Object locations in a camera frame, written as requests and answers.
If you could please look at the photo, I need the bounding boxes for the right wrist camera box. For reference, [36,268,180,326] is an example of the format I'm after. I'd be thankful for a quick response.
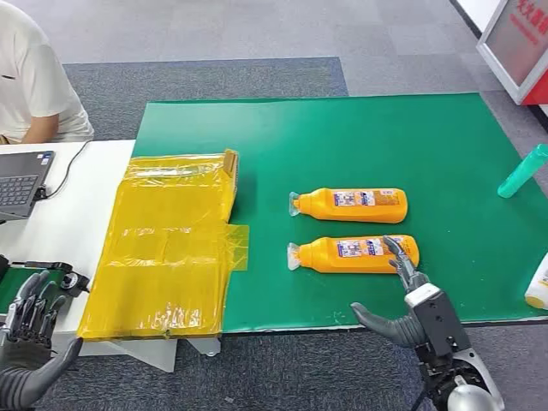
[404,283,472,360]

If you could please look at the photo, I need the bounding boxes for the white and yellow bottle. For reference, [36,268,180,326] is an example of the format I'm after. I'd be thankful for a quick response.
[524,252,548,311]

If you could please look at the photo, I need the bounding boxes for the orange bottle with blue label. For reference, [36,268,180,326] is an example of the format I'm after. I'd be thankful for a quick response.
[286,235,420,276]
[289,188,408,224]

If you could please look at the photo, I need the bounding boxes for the yellow plastic wrapped box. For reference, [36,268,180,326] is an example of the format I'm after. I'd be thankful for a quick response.
[77,148,250,342]

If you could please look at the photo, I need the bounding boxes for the green belt conveyor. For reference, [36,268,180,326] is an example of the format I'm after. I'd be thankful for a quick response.
[0,255,91,316]

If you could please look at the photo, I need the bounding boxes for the grey laptop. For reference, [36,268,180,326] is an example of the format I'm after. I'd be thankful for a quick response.
[0,150,56,223]

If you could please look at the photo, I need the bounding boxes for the black laptop cable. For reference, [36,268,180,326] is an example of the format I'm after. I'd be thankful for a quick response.
[34,140,93,202]

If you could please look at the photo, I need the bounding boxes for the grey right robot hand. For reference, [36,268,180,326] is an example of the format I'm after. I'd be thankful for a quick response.
[351,235,429,348]

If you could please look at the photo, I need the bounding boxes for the teal green bottle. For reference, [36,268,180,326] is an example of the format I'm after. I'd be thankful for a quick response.
[497,143,548,200]

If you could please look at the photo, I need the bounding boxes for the white and red display stand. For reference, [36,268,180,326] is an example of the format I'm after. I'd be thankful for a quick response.
[476,0,548,107]

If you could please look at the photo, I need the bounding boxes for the white table base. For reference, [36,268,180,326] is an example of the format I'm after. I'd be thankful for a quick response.
[79,334,221,374]

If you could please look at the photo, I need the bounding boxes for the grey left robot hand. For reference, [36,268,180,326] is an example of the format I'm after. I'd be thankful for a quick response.
[0,271,83,411]

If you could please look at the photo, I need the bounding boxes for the person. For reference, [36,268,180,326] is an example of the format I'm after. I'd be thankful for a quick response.
[0,0,95,146]

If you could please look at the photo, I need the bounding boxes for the green table mat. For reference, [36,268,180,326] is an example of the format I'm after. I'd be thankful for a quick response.
[131,92,548,334]

